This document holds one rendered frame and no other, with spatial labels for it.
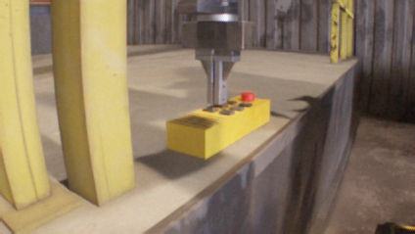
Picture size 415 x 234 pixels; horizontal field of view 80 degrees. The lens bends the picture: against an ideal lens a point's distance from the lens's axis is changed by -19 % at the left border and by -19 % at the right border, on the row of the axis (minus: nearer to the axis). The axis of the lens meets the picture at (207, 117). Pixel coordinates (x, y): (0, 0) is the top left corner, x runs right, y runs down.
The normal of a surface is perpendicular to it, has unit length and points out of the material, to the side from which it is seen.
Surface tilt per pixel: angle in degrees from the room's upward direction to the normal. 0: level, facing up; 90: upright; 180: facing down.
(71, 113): 90
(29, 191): 90
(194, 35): 90
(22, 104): 90
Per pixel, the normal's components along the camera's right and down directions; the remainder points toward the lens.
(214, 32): -0.55, 0.22
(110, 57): 0.85, 0.15
